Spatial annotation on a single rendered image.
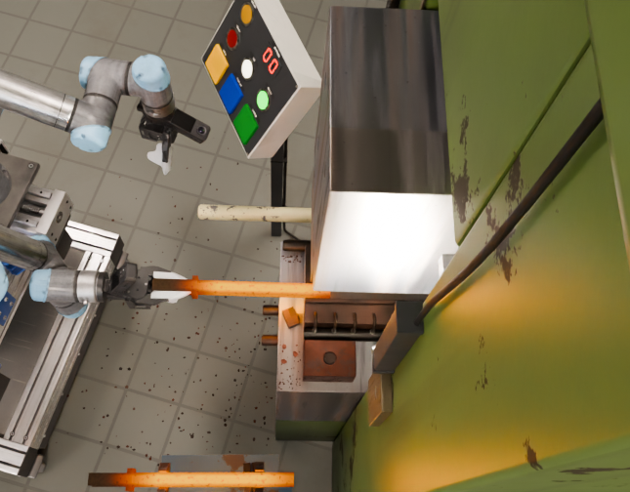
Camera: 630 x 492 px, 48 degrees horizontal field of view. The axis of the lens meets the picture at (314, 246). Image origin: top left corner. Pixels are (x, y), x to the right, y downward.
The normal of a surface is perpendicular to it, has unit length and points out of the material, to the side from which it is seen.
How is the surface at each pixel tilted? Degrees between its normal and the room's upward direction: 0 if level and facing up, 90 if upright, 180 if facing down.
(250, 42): 60
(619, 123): 90
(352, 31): 0
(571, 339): 90
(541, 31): 90
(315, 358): 0
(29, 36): 0
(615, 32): 90
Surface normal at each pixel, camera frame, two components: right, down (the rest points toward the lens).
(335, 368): 0.05, -0.38
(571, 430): -1.00, -0.03
